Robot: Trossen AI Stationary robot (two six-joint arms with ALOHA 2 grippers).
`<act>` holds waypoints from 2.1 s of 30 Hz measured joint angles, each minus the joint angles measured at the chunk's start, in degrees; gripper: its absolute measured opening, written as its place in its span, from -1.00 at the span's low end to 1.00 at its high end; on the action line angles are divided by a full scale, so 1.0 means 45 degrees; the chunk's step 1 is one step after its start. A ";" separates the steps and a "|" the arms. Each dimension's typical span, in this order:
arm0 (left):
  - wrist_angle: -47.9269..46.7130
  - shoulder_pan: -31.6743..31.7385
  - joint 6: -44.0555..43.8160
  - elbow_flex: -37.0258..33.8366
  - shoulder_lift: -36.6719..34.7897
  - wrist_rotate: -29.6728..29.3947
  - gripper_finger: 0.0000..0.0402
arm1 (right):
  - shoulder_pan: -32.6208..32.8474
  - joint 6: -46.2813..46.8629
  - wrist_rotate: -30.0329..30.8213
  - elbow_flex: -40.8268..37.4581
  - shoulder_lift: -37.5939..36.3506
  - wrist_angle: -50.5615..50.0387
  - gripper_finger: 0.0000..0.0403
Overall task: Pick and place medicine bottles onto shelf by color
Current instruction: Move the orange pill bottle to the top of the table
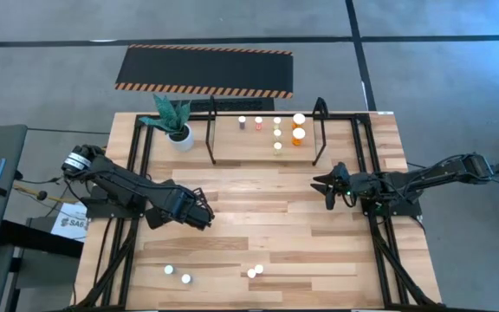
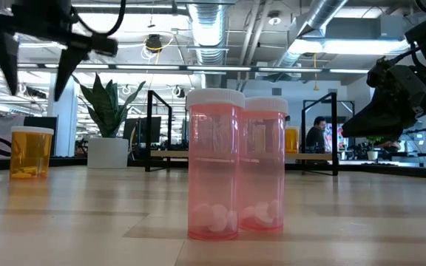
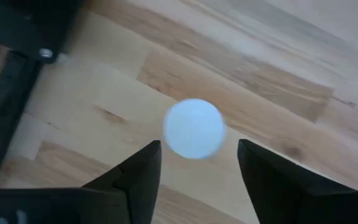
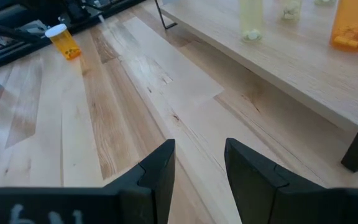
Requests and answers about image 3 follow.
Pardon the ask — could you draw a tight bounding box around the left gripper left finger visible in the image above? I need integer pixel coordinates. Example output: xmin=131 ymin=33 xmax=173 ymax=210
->
xmin=79 ymin=140 xmax=162 ymax=224

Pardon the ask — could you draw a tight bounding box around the large orange medicine bottle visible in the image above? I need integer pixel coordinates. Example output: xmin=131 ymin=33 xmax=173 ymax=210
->
xmin=162 ymin=98 xmax=229 ymax=161

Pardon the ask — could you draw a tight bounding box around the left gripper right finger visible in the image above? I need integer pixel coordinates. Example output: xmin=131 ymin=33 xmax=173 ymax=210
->
xmin=237 ymin=139 xmax=358 ymax=224

